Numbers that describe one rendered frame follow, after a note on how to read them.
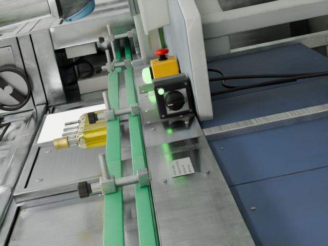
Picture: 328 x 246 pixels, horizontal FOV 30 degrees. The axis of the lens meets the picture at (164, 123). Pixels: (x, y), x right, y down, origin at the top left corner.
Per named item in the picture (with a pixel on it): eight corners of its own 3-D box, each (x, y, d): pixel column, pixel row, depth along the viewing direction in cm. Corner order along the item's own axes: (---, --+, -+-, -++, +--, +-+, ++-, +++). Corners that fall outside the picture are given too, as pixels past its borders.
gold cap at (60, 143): (68, 146, 187) (54, 149, 187) (70, 148, 191) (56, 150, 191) (66, 134, 188) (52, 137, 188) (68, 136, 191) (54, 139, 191)
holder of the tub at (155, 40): (168, 68, 234) (148, 72, 233) (154, -4, 225) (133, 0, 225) (172, 78, 217) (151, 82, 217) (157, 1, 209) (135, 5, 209)
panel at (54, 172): (119, 105, 277) (45, 120, 276) (118, 99, 276) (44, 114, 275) (122, 181, 191) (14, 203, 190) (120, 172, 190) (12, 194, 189)
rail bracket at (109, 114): (140, 111, 157) (89, 121, 156) (135, 83, 154) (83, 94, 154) (141, 115, 153) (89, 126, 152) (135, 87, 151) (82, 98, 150)
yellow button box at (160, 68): (180, 78, 174) (154, 83, 174) (175, 52, 172) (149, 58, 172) (182, 84, 167) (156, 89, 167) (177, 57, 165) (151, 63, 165)
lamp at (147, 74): (153, 80, 172) (143, 82, 172) (151, 65, 171) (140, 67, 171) (154, 84, 168) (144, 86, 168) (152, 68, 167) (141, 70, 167)
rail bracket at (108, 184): (152, 178, 113) (80, 193, 112) (144, 141, 110) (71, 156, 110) (153, 186, 109) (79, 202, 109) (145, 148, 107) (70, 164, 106)
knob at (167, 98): (185, 107, 139) (187, 111, 136) (166, 111, 139) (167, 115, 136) (182, 88, 138) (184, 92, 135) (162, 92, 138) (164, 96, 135)
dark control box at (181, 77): (192, 103, 148) (157, 110, 148) (186, 71, 145) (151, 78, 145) (196, 112, 140) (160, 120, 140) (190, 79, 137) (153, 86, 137)
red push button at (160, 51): (155, 61, 170) (153, 49, 169) (169, 58, 171) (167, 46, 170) (156, 64, 167) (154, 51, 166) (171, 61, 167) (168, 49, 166)
